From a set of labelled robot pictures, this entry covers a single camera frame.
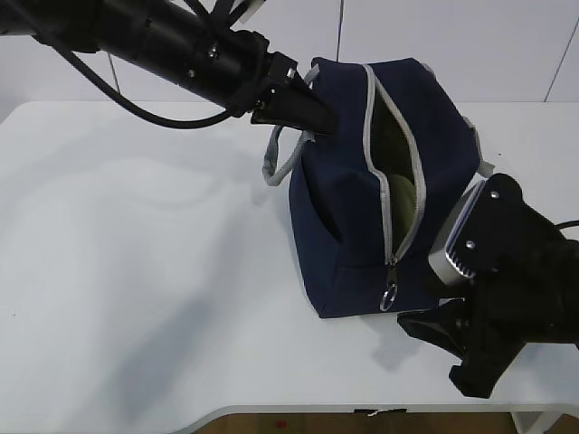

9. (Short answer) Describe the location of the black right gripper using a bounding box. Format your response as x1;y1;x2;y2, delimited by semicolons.
397;174;578;399

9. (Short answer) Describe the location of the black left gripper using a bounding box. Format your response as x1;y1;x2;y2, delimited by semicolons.
226;31;338;136

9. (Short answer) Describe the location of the navy blue lunch bag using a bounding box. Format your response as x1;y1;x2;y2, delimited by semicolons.
262;58;494;318

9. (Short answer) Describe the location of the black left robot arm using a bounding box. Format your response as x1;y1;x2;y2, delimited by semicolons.
1;1;338;135

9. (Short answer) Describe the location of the white table leg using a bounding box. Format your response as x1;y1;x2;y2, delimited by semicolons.
511;411;578;434

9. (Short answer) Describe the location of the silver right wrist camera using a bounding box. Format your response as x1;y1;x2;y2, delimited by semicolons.
428;181;486;287

